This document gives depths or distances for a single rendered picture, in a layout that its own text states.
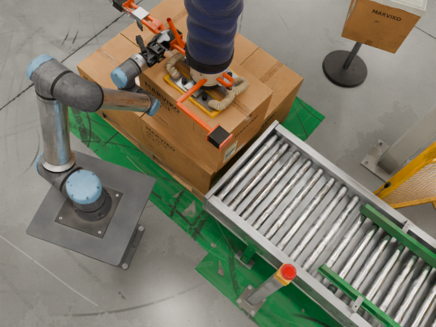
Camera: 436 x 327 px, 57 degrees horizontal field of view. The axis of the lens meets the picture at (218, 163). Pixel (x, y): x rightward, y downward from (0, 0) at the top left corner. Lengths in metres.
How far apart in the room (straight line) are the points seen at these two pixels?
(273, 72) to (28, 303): 2.21
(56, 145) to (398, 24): 2.26
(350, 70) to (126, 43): 1.94
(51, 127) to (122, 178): 0.61
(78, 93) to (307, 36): 2.80
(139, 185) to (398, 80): 2.61
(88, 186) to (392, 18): 2.18
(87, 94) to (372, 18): 2.07
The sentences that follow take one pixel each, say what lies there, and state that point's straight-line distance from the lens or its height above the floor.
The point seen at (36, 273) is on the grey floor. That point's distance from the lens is 2.97.
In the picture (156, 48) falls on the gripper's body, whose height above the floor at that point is 1.23.
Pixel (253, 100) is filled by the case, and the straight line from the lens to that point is 2.09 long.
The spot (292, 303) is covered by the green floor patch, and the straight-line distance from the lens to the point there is 2.88.
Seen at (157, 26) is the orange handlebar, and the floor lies 1.21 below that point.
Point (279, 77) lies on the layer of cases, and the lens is 2.89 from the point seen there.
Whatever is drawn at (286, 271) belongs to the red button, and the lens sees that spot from 1.81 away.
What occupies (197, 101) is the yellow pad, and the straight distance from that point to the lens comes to 2.02.
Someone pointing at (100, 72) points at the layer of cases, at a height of 0.54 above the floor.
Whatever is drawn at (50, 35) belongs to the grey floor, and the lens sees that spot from 3.91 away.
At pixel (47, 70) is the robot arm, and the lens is 1.56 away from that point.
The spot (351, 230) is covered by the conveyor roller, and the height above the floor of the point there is 0.55.
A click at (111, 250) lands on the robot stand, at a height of 0.75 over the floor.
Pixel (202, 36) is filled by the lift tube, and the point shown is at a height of 1.51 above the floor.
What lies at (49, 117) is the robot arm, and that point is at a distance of 1.70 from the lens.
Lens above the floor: 2.77
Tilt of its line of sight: 64 degrees down
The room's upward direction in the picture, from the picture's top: 11 degrees clockwise
